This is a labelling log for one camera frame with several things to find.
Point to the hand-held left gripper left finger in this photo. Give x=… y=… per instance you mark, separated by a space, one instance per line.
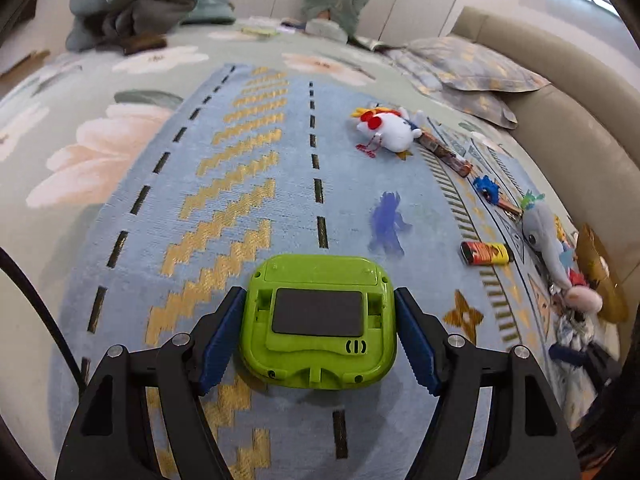
x=220 y=345

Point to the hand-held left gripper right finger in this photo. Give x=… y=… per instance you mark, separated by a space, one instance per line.
x=417 y=345

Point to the green plastic device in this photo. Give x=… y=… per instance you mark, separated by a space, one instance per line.
x=315 y=270

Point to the red yellow can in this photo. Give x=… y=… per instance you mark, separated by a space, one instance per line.
x=485 y=253

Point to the blue translucent figure toy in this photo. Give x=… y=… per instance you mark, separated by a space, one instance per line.
x=387 y=220

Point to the blue white patterned cloth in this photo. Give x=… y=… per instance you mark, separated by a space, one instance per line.
x=575 y=330

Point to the grey plush animal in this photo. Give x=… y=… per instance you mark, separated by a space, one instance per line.
x=542 y=240

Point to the orange pen pack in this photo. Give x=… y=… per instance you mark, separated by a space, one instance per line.
x=507 y=206

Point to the small blue toy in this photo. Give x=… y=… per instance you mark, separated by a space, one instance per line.
x=487 y=189

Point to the blue woven rug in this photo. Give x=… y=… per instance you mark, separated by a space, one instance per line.
x=350 y=185

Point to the pink white plush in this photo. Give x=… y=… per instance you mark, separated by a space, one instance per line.
x=585 y=295

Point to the small green toy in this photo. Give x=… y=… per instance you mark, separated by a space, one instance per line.
x=531 y=201

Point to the gold shiny bag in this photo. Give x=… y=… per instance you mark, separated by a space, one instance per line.
x=602 y=270

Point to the white chicken plush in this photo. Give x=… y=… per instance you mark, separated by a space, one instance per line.
x=392 y=127

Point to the grey floral pillow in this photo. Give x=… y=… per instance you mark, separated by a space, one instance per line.
x=480 y=107
x=475 y=65

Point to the beige bed headboard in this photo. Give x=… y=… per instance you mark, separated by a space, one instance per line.
x=575 y=125

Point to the floral bed quilt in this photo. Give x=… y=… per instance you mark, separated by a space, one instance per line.
x=75 y=110

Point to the open book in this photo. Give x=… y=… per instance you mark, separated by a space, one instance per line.
x=372 y=44

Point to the brown patterned pouch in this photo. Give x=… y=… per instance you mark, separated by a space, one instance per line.
x=145 y=44

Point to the papers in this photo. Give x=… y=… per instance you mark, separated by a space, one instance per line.
x=270 y=27

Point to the grey round pouch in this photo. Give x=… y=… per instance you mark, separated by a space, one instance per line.
x=327 y=30

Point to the grey duvet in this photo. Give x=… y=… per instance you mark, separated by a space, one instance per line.
x=135 y=0

